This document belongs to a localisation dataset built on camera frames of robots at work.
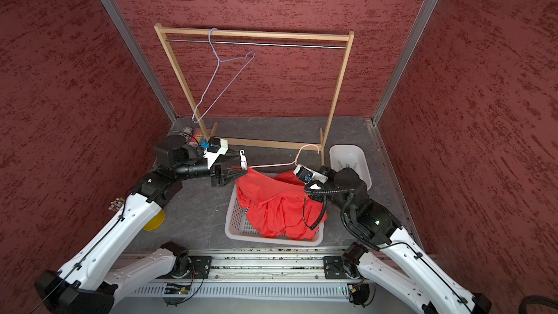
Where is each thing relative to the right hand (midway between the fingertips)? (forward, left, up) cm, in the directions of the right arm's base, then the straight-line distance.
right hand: (306, 171), depth 67 cm
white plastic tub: (+24, -25, -26) cm, 43 cm away
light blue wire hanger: (+32, +47, -8) cm, 58 cm away
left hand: (0, +20, +4) cm, 20 cm away
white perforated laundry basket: (-10, +26, -24) cm, 37 cm away
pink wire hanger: (0, +5, +5) cm, 7 cm away
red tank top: (-3, +9, -20) cm, 22 cm away
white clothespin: (+1, +19, +5) cm, 20 cm away
